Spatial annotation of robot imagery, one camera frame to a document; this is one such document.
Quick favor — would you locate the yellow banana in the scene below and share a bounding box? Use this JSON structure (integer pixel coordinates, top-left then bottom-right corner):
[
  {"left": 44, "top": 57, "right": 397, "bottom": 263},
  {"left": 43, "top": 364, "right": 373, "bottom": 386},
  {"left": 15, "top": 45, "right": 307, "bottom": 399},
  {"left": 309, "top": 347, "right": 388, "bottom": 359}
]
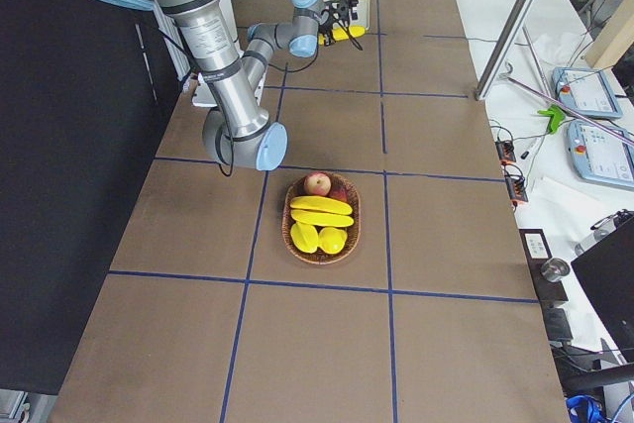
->
[
  {"left": 339, "top": 25, "right": 366, "bottom": 40},
  {"left": 290, "top": 209, "right": 355, "bottom": 228},
  {"left": 318, "top": 29, "right": 349, "bottom": 46},
  {"left": 289, "top": 195, "right": 353, "bottom": 216}
]

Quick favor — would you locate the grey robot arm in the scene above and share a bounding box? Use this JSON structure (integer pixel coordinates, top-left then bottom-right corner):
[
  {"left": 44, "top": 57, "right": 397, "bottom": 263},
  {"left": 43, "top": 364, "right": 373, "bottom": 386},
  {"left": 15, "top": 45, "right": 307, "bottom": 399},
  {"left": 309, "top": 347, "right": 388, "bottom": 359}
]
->
[
  {"left": 243, "top": 0, "right": 361, "bottom": 63},
  {"left": 100, "top": 0, "right": 359, "bottom": 171}
]

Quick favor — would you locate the pale green bear tray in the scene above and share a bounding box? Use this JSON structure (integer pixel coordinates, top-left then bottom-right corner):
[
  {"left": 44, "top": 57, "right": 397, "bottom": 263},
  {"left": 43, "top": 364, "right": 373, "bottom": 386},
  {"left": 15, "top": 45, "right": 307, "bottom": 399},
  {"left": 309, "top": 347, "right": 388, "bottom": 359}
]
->
[{"left": 323, "top": 0, "right": 370, "bottom": 32}]

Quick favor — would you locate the red green apple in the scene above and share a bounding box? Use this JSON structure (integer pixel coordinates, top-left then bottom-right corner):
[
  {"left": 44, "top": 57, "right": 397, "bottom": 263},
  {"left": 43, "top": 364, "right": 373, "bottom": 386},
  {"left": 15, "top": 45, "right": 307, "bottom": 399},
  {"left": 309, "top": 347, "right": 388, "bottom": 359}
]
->
[{"left": 328, "top": 185, "right": 349, "bottom": 203}]

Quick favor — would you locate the silver reach grabber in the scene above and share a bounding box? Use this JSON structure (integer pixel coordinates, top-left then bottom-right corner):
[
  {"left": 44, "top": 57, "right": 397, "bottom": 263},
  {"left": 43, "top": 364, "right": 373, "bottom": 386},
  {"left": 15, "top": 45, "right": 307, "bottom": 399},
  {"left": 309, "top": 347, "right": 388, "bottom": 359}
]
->
[{"left": 522, "top": 25, "right": 552, "bottom": 96}]

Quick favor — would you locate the yellow lemon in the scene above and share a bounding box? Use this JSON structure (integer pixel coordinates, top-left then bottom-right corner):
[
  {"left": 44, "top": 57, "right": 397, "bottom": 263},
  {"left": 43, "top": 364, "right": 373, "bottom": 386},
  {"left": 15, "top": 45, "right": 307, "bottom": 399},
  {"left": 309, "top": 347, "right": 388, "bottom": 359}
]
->
[{"left": 318, "top": 227, "right": 348, "bottom": 255}]

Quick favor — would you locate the blue teach pendant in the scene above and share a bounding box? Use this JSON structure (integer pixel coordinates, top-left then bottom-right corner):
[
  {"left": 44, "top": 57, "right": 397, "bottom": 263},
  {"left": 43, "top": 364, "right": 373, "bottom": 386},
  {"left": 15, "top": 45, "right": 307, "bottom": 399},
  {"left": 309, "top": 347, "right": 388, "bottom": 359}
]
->
[
  {"left": 567, "top": 120, "right": 633, "bottom": 189},
  {"left": 552, "top": 67, "right": 623, "bottom": 120}
]

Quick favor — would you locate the metal cup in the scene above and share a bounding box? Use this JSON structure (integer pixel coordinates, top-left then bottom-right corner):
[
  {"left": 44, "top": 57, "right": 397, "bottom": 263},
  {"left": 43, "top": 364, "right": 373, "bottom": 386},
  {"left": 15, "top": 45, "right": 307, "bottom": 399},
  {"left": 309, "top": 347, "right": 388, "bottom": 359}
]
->
[{"left": 540, "top": 257, "right": 571, "bottom": 283}]

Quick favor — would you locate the black monitor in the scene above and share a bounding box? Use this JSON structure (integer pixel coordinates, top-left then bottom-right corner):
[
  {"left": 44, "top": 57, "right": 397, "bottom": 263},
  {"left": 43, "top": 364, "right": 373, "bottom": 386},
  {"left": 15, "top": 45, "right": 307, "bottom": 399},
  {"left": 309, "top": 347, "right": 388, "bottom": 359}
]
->
[{"left": 572, "top": 224, "right": 633, "bottom": 363}]

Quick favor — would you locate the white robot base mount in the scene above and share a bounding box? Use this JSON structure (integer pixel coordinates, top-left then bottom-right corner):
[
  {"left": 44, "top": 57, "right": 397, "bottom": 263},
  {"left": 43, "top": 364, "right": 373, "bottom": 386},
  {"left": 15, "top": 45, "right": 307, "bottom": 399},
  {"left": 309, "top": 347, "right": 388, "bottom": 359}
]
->
[{"left": 192, "top": 66, "right": 267, "bottom": 108}]

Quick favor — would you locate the aluminium frame post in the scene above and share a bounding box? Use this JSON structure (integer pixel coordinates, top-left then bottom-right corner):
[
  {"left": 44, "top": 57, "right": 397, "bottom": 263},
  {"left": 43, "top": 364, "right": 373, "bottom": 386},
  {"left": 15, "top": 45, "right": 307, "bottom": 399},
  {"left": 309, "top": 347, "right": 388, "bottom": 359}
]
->
[{"left": 475, "top": 0, "right": 535, "bottom": 100}]

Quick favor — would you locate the green handled reach grabber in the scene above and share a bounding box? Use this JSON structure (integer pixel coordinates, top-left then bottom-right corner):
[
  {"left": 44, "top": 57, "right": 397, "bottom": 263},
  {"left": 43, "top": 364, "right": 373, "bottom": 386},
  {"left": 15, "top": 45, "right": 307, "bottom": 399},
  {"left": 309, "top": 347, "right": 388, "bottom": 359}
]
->
[{"left": 497, "top": 70, "right": 633, "bottom": 147}]

